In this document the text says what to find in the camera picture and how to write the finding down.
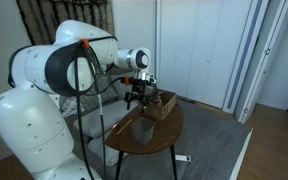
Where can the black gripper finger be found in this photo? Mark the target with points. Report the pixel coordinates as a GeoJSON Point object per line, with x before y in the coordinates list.
{"type": "Point", "coordinates": [128, 100]}
{"type": "Point", "coordinates": [144, 100]}

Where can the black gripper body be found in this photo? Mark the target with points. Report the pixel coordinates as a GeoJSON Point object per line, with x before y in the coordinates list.
{"type": "Point", "coordinates": [139, 87]}

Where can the yellow pencil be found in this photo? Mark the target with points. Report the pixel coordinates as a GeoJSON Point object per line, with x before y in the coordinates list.
{"type": "Point", "coordinates": [124, 127]}

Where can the clear plastic cup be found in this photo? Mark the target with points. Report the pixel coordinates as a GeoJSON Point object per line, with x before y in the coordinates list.
{"type": "Point", "coordinates": [143, 130]}

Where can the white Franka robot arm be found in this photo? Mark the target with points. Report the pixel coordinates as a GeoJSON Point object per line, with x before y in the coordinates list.
{"type": "Point", "coordinates": [34, 126]}

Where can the cardboard stationery box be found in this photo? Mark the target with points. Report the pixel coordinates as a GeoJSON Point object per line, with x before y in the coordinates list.
{"type": "Point", "coordinates": [162, 108]}

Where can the checkered cushion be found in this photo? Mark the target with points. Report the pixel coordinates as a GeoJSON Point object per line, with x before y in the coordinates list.
{"type": "Point", "coordinates": [109, 93]}

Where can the grey pillow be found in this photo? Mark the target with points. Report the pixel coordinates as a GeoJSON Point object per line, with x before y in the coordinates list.
{"type": "Point", "coordinates": [110, 116]}

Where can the red pen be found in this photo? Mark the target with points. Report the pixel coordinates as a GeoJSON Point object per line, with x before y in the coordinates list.
{"type": "Point", "coordinates": [114, 126]}

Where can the round wooden side table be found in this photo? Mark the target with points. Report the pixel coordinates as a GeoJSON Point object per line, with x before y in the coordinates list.
{"type": "Point", "coordinates": [164, 133]}

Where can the crumpled white cloth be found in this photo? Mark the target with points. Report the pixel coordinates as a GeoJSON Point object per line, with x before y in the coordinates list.
{"type": "Point", "coordinates": [71, 107]}

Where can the white pillow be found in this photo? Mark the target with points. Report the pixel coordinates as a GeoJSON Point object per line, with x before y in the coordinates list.
{"type": "Point", "coordinates": [99, 150]}

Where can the white power strip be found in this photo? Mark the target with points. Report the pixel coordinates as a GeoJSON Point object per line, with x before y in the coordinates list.
{"type": "Point", "coordinates": [183, 158]}

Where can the white wardrobe doors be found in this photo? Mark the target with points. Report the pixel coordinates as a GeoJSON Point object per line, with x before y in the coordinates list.
{"type": "Point", "coordinates": [197, 40]}

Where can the grey floor rug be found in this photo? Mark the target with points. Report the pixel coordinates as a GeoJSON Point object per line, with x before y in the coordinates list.
{"type": "Point", "coordinates": [210, 140]}

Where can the white door with blue stripe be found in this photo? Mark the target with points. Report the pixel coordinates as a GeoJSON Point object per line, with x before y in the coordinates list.
{"type": "Point", "coordinates": [245, 56]}

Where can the brown striped wall hanging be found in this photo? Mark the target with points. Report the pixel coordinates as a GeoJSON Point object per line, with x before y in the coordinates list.
{"type": "Point", "coordinates": [40, 16]}

